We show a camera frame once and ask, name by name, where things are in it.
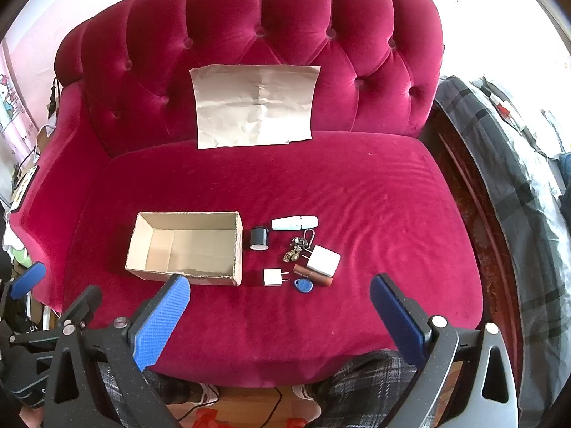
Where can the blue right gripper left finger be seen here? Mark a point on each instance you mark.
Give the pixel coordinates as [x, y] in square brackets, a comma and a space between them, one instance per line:
[153, 326]

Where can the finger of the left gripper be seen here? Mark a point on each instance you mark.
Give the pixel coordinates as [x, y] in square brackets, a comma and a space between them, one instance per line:
[82, 311]
[27, 281]

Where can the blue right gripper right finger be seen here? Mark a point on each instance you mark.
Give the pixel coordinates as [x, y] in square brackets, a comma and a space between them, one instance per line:
[405, 320]

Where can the cardboard box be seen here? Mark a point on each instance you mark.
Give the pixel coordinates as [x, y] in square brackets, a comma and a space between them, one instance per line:
[205, 247]

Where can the brown lipstick tube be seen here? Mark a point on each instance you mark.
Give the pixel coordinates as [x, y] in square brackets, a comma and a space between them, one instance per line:
[314, 276]

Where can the large white charger plug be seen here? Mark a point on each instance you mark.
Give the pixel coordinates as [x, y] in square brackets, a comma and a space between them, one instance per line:
[323, 261]

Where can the blue key fob tag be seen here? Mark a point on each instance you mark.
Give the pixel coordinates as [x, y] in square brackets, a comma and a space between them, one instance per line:
[303, 285]

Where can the small white charger plug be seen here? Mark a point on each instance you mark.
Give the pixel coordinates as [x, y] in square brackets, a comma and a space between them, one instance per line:
[274, 277]

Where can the plaid trouser leg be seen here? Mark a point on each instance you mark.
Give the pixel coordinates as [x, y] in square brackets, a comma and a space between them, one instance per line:
[362, 392]

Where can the small dark cylindrical jar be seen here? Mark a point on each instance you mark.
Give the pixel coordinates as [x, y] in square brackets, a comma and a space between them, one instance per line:
[259, 238]

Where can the white oblong tube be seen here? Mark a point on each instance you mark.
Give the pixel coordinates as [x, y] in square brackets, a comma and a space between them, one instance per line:
[294, 223]

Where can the hello kitty poster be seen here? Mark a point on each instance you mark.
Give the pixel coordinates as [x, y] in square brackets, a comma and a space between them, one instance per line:
[12, 110]

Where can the grey plaid blanket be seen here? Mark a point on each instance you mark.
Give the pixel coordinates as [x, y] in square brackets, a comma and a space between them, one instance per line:
[525, 198]

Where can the red velvet tufted sofa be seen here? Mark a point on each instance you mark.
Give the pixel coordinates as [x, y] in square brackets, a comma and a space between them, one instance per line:
[126, 143]

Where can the brown paper sheet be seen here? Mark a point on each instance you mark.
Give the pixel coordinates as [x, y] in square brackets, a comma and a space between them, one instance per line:
[250, 105]

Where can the keychain with gold charm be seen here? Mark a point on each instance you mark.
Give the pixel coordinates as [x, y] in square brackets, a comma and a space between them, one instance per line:
[300, 246]

